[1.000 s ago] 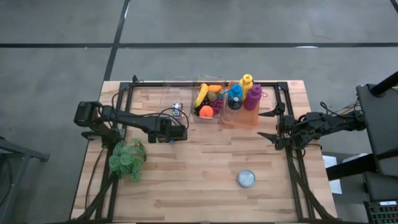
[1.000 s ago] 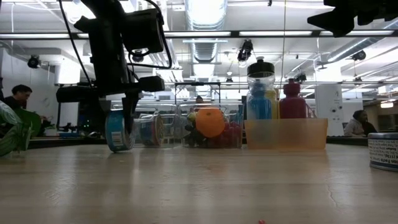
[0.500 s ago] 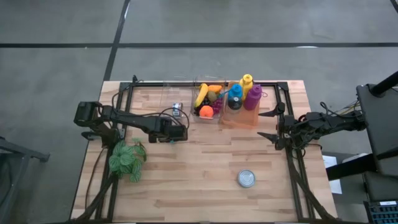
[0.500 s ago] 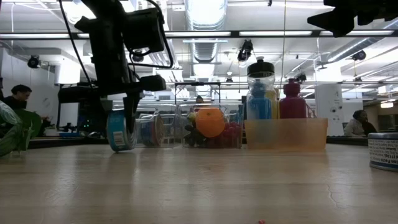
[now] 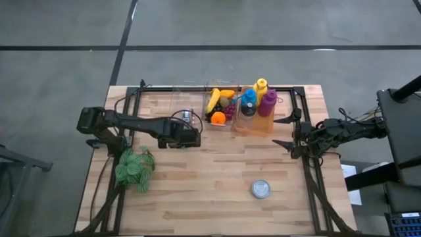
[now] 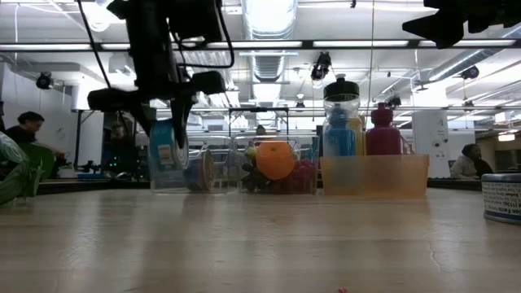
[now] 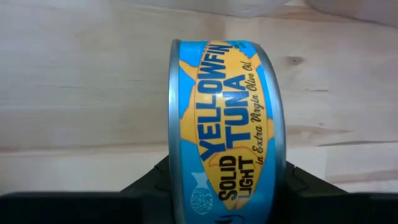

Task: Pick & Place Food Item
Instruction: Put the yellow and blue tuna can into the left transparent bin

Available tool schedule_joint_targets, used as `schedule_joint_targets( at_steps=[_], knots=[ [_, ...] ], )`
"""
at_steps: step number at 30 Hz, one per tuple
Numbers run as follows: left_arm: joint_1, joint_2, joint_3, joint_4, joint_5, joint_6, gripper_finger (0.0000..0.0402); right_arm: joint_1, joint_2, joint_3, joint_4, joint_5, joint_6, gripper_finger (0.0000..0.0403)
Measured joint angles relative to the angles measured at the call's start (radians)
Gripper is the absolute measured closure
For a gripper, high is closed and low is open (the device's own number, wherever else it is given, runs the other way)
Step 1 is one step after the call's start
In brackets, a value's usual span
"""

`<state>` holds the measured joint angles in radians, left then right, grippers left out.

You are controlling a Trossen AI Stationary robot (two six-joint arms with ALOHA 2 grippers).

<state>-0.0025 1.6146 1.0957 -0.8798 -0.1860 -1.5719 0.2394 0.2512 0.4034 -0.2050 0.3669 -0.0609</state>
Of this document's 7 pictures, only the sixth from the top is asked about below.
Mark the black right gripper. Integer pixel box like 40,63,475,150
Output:
401,0,521,50

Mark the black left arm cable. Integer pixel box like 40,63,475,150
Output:
76,0,236,89

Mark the green potted plant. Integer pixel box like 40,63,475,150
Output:
0,130,57,206

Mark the clear bottle with black cap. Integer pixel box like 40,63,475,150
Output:
322,73,362,158

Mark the yellow plastic bottle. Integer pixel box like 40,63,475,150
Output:
352,116,366,157

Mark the silver ventilation duct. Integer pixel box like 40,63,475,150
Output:
241,0,299,82

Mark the light blue label tin can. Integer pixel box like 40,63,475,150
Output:
147,118,191,174

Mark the black aluminium table frame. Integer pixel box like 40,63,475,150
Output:
0,38,521,195

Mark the orange translucent bin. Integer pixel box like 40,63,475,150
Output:
319,153,431,199

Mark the magenta plastic bottle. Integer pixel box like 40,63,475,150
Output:
364,102,405,157

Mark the blue plastic bottle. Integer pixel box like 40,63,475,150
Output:
323,103,357,158

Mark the orange fruit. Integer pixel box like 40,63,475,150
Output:
255,140,296,181

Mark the wide tin can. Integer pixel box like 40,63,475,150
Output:
481,173,521,225

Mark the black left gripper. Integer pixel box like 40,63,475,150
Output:
87,40,227,150

